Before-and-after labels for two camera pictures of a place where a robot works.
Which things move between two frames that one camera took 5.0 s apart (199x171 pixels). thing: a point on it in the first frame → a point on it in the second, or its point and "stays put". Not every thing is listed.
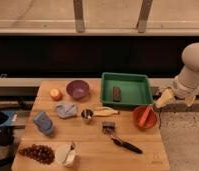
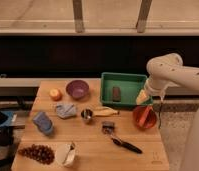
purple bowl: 77,89 stays put
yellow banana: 105,111 stays put
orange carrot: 145,115 stays put
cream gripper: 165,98 → 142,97
